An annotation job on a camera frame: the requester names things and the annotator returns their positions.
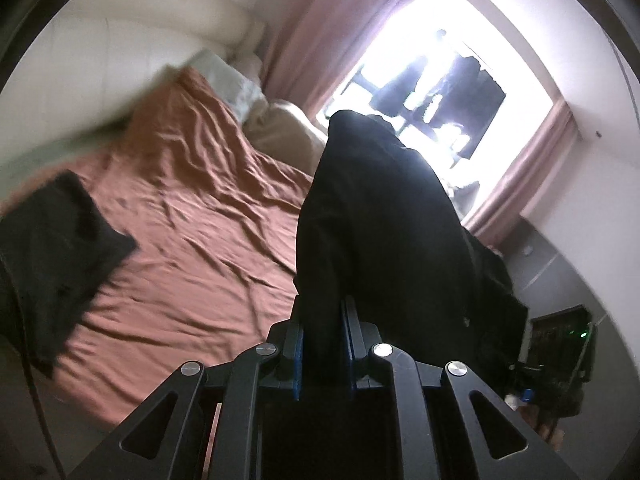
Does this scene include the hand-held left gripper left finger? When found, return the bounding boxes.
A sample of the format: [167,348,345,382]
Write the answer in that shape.
[70,295,306,480]

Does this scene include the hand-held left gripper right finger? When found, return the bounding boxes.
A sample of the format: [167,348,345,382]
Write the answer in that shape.
[341,296,571,480]

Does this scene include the black garment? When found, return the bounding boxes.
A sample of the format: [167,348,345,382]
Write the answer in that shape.
[294,109,530,397]

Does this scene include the dark hanging clothes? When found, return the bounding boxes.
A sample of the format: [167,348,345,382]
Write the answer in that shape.
[369,29,507,162]

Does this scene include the person's right hand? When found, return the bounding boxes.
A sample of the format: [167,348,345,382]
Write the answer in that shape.
[517,402,566,446]

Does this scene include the pink curtain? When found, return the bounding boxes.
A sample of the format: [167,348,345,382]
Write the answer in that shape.
[459,101,577,242]
[260,0,448,122]

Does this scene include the beige pillow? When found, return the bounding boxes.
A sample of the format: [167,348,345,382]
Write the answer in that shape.
[244,101,329,172]

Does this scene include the dark grey garment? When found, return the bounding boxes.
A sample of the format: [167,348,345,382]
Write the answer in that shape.
[0,171,139,380]

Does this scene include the white pillow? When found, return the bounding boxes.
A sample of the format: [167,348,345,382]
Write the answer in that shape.
[189,49,267,122]

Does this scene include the window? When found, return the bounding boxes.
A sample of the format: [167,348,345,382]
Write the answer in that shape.
[316,0,557,221]

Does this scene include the cream padded headboard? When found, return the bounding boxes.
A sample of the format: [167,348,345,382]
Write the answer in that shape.
[0,0,266,171]

